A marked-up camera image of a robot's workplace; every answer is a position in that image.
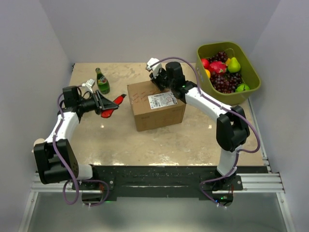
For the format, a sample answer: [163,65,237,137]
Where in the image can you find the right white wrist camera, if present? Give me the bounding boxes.
[146,58,162,78]

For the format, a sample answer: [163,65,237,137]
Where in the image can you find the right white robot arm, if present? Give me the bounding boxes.
[146,58,250,190]

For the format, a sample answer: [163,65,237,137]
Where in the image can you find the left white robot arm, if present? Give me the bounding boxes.
[34,86,119,189]

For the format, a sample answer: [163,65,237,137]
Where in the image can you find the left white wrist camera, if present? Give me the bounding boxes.
[82,79,95,93]

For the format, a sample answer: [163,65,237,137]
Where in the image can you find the green pear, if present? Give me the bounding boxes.
[227,57,241,73]

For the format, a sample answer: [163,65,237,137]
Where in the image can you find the far green glass bottle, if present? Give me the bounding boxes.
[95,68,110,94]

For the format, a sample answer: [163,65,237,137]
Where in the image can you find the beige pump dispenser bottle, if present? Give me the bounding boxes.
[31,138,45,153]

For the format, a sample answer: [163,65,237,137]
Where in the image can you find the purple cable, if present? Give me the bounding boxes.
[148,57,261,179]
[52,84,84,205]

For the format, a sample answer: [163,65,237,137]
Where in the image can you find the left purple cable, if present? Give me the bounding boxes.
[52,84,84,205]

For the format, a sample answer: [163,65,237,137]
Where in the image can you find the upper dark grape bunch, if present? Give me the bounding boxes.
[208,51,228,63]

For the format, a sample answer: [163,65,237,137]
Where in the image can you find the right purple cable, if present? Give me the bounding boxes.
[148,57,261,179]

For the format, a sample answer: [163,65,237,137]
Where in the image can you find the brown cardboard express box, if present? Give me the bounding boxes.
[127,81,186,131]

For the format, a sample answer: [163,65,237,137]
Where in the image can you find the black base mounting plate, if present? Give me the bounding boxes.
[72,165,268,202]

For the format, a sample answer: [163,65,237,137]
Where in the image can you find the lower dark grape bunch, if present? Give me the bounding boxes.
[210,72,243,94]

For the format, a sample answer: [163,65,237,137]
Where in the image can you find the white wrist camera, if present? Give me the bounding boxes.
[82,79,95,93]
[146,58,162,78]

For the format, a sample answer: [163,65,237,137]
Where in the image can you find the dark grape bunch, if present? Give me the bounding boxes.
[210,72,243,94]
[208,51,228,63]

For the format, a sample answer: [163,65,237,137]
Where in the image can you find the green plastic fruit bin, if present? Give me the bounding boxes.
[196,42,261,105]

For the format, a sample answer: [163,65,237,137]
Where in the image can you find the red black utility knife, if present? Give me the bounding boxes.
[101,94,126,118]

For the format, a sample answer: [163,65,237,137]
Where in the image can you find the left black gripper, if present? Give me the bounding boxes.
[77,90,119,116]

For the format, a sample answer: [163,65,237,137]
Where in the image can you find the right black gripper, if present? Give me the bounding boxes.
[150,67,175,91]

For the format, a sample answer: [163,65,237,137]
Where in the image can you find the red apple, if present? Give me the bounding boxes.
[200,58,210,69]

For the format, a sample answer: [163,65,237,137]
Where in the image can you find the white shipping label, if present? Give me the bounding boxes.
[148,91,178,109]

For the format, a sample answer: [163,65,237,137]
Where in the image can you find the green round fruit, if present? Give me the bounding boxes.
[235,83,250,92]

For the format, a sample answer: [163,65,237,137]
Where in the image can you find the orange fruit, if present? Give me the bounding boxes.
[205,69,211,79]

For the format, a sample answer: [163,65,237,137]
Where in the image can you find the pink dragon fruit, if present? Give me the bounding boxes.
[208,61,227,74]

